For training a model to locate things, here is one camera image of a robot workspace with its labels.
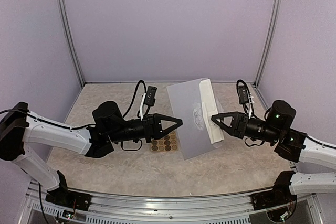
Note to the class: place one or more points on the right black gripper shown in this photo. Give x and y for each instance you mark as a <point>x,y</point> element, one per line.
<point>239,124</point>

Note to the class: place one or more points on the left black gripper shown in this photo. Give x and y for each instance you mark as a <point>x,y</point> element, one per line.
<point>153,127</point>

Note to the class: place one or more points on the brown sticker sheet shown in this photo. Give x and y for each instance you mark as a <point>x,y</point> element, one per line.
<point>168,143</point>

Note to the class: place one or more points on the ornate bordered letter sheet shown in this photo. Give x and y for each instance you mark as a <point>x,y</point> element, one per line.
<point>209,108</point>

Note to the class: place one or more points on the grey envelope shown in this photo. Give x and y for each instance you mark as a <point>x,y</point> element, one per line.
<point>185,100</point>

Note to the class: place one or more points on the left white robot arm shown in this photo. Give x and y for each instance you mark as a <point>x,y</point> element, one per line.
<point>20,127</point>

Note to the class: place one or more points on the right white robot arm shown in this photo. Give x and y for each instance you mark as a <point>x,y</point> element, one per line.
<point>290,144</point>

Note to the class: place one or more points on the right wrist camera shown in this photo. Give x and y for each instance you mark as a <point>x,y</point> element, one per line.
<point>245,98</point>

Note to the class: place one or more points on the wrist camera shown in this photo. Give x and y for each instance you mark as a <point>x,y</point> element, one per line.
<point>148,99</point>
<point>245,98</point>

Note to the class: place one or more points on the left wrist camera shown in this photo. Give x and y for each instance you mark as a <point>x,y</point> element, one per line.
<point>148,99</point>

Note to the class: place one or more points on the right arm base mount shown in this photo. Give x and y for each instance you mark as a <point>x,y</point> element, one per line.
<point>275,197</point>

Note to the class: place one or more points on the front aluminium rail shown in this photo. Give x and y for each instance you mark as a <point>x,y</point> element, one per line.
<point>112,208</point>

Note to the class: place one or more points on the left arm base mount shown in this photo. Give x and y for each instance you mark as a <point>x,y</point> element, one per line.
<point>69,199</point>

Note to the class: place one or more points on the right aluminium frame post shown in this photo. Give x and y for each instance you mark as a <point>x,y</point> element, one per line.
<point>268,42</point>

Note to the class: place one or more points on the aluminium frame post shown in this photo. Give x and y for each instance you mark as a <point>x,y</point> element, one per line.
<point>70,42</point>
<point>268,42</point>

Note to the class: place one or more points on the left aluminium frame post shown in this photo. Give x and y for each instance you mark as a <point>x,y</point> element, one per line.
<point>70,42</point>

